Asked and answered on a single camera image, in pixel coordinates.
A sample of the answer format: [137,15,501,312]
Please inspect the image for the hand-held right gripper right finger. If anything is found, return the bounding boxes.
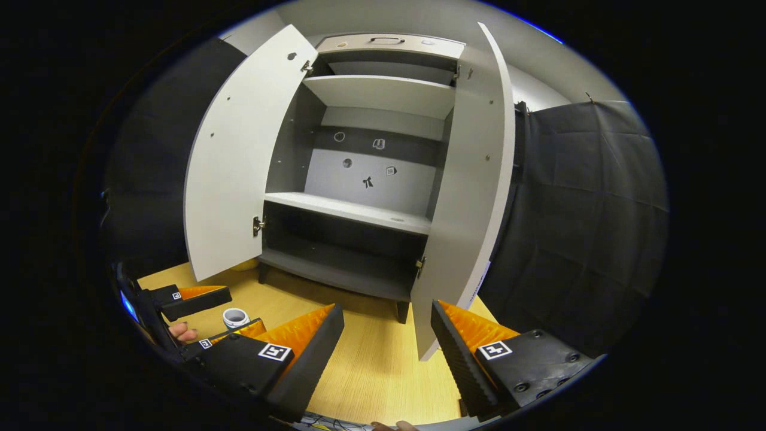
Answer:
[430,299,594,420]

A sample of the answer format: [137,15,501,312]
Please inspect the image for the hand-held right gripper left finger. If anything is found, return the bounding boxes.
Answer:
[180,303,345,423]

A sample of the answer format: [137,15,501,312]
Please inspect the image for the grey and white cabinet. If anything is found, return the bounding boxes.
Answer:
[257,33,467,324]

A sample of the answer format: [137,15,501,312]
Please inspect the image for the beige cabinet drawer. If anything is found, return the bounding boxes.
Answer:
[316,34,466,59]

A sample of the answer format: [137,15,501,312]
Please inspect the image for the black backdrop cloth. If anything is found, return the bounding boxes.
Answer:
[102,39,247,279]
[479,99,670,360]

